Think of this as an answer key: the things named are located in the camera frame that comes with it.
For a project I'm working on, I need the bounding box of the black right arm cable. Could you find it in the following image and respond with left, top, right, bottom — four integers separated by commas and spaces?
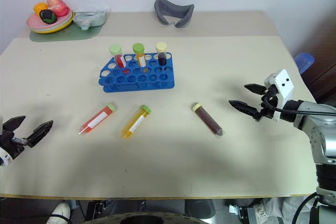
263, 94, 336, 117

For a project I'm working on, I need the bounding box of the stack of coloured plates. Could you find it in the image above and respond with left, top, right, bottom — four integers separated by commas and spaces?
29, 11, 76, 35

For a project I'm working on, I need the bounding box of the green table mat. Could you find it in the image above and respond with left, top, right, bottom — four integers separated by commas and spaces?
29, 23, 104, 42

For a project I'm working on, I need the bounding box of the clear bag with pale-blue item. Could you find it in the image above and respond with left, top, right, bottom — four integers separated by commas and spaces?
73, 7, 109, 31

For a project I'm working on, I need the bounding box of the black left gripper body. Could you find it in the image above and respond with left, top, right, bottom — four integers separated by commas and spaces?
0, 129, 28, 160

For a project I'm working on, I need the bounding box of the black round base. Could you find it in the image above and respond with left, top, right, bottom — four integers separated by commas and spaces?
184, 199, 216, 220

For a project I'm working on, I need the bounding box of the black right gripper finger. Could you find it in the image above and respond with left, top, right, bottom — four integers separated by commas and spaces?
228, 100, 260, 120
244, 83, 268, 96

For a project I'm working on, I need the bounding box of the metal bracket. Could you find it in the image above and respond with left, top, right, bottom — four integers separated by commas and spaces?
227, 204, 256, 222

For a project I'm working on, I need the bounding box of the orange toy fruit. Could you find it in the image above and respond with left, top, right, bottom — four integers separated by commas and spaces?
33, 3, 49, 15

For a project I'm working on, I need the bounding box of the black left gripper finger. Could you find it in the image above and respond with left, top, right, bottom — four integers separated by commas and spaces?
2, 115, 27, 132
26, 120, 54, 148

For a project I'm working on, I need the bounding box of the red liquid tube pale-green cap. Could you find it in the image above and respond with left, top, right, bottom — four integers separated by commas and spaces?
109, 45, 128, 69
78, 102, 118, 135

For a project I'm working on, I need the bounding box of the pale-green plate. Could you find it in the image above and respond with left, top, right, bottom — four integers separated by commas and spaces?
30, 10, 75, 32

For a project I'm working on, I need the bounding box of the pink plate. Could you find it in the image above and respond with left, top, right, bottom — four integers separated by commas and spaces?
26, 8, 73, 30

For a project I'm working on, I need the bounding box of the orange liquid tube green cap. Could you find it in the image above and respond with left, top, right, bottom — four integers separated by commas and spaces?
132, 42, 148, 68
119, 104, 152, 141

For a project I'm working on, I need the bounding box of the blue plastic test tube rack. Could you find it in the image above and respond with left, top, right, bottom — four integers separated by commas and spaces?
98, 52, 175, 93

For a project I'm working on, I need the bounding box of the white shoe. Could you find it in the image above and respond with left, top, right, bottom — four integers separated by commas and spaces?
45, 202, 71, 224

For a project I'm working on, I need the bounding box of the blue ribbed cup stack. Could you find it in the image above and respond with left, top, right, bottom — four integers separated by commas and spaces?
294, 52, 315, 74

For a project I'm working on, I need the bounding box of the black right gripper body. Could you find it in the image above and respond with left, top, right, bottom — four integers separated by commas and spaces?
254, 85, 279, 123

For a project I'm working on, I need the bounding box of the dark liquid tube yellow cap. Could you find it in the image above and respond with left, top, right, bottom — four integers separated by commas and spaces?
191, 102, 225, 138
155, 41, 168, 67

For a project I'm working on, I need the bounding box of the grey foam face cushion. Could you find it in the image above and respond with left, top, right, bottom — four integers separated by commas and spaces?
154, 0, 195, 29

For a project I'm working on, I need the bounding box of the pink toy peach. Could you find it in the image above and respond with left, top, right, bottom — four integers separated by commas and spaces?
47, 0, 69, 18

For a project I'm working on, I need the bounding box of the black and green toy fruit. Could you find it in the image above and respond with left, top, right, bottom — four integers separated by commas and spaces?
39, 9, 57, 24

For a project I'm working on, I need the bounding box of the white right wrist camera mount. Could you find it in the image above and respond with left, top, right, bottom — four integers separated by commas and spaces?
263, 69, 295, 123

